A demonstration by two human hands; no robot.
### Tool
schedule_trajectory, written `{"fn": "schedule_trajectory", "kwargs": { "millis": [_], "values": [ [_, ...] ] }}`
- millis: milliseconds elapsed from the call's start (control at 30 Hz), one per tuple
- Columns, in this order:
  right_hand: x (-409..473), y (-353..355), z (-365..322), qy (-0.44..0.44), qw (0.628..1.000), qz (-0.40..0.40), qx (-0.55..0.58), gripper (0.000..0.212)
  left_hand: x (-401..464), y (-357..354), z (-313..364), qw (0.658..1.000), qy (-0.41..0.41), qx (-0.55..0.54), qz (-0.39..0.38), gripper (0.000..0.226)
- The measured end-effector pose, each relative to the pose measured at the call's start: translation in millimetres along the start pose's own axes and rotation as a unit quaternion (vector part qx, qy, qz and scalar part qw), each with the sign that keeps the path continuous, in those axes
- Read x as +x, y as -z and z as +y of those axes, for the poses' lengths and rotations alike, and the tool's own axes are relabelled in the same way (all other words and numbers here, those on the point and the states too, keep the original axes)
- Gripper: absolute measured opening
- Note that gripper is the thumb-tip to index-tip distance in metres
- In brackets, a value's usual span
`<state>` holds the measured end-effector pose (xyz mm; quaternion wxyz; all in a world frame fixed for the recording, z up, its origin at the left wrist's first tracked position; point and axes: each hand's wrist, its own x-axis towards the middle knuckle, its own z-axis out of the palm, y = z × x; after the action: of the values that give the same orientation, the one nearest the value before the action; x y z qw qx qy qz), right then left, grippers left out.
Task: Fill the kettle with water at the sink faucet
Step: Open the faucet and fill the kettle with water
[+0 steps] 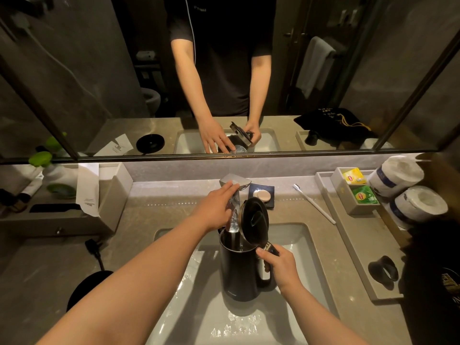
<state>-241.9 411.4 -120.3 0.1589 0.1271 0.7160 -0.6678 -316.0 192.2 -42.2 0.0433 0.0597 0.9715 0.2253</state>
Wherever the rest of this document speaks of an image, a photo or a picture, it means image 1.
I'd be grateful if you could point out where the grey stone countertop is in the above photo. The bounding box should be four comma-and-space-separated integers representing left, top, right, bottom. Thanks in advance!
0, 175, 414, 345

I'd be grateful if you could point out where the white paper card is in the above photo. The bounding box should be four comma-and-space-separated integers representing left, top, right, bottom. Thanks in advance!
75, 162, 101, 218

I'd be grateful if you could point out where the white toothbrush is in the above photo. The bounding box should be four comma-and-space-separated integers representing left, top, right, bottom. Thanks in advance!
292, 184, 337, 226

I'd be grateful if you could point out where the black round kettle base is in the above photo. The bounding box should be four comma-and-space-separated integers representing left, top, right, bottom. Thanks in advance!
66, 271, 114, 313

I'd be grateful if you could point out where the person's left hand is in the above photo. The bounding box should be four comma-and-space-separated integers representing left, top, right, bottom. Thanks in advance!
190, 181, 241, 234

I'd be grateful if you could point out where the grey tea bag box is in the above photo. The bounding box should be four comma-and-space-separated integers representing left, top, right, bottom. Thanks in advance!
330, 167, 381, 217

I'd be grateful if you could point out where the white tube with dark cap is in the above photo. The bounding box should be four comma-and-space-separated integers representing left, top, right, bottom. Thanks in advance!
18, 174, 45, 204

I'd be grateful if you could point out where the black electric kettle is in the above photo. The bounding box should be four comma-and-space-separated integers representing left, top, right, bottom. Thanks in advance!
217, 196, 280, 303

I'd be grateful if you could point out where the white bottle with green cap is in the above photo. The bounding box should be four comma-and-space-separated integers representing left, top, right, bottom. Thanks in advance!
28, 151, 78, 200

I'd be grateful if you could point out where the black-framed wall mirror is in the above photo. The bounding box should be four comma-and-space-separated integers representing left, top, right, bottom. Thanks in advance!
0, 0, 460, 165

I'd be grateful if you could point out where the black power cord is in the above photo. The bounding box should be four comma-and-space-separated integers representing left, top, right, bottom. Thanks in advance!
84, 239, 106, 272

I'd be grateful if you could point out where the black drawstring bag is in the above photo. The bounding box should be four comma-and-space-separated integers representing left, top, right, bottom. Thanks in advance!
399, 218, 460, 345

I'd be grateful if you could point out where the dark square soap dish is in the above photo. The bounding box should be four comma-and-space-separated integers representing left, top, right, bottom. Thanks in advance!
248, 183, 276, 209

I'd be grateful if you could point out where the person's left forearm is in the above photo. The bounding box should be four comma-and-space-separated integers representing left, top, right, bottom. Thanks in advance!
35, 215, 213, 345

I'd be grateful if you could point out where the green tea bag packet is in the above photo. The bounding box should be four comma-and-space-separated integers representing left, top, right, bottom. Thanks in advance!
351, 185, 380, 206

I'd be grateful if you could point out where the chrome faucet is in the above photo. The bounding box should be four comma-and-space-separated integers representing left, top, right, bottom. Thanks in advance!
219, 172, 252, 234

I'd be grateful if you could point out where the long grey tray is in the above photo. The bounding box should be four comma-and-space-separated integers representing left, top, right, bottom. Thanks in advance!
315, 171, 407, 302

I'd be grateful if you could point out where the small dark bottle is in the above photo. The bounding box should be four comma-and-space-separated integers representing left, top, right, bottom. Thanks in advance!
0, 188, 28, 213

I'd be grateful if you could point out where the person's right hand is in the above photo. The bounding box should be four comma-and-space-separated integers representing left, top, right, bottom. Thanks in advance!
255, 244, 305, 294

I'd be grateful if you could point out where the black ring-shaped object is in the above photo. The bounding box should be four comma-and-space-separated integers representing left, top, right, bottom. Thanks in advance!
368, 255, 400, 291

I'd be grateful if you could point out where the yellow tea bag packet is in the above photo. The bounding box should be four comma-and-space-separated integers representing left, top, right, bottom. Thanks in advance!
342, 168, 368, 186

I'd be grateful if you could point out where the grey amenity tray box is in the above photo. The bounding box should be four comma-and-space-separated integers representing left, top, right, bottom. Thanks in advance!
0, 162, 134, 238

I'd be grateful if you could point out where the wrapped toilet paper roll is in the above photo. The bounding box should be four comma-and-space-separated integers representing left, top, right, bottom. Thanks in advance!
367, 155, 425, 198
386, 185, 449, 231

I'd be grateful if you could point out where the black comb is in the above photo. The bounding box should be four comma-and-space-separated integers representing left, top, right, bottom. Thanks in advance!
29, 203, 82, 214

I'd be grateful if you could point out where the white sink basin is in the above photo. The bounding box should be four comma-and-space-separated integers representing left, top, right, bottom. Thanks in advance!
145, 222, 340, 345

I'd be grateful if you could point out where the person's right forearm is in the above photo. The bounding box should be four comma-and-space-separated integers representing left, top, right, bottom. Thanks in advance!
278, 280, 369, 345

